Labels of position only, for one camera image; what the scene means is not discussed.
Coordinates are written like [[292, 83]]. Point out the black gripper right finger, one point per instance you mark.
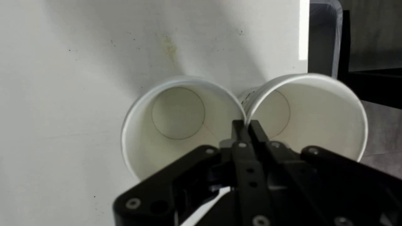
[[355, 184]]

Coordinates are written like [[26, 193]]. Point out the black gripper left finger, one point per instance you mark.
[[248, 176]]

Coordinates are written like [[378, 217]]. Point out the floral print paper cup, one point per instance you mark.
[[326, 121], [142, 142]]

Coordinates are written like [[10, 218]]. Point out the grey trash bin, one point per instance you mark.
[[326, 26]]

